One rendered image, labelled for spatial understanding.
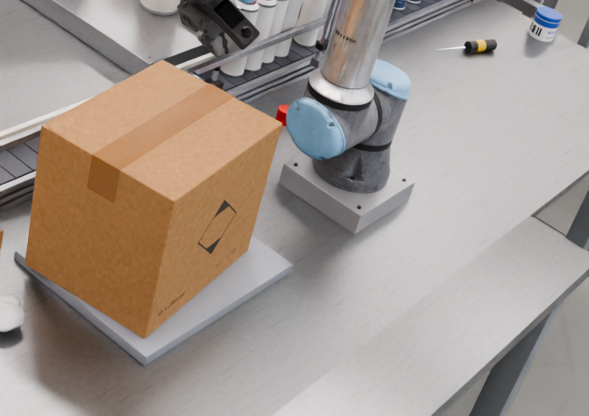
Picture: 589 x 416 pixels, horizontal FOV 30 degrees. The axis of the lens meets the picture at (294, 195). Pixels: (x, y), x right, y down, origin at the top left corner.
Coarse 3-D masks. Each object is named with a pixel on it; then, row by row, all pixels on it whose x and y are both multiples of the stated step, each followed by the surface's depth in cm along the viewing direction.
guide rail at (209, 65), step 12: (312, 24) 240; (276, 36) 231; (288, 36) 234; (252, 48) 225; (264, 48) 228; (216, 60) 217; (228, 60) 220; (24, 132) 183; (36, 132) 184; (0, 144) 179; (12, 144) 181
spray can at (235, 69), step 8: (256, 0) 221; (240, 8) 220; (248, 8) 220; (256, 8) 221; (248, 16) 221; (256, 16) 223; (232, 48) 226; (224, 64) 228; (232, 64) 228; (240, 64) 228; (224, 72) 229; (232, 72) 229; (240, 72) 230
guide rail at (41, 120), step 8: (296, 24) 248; (208, 56) 227; (184, 64) 222; (192, 64) 224; (72, 104) 202; (56, 112) 198; (64, 112) 199; (32, 120) 195; (40, 120) 195; (48, 120) 197; (16, 128) 192; (24, 128) 193; (0, 136) 189; (8, 136) 190
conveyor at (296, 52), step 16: (432, 0) 285; (400, 16) 273; (304, 48) 247; (272, 64) 238; (288, 64) 240; (224, 80) 228; (240, 80) 230; (32, 144) 195; (0, 160) 189; (16, 160) 190; (32, 160) 191; (0, 176) 186; (16, 176) 187
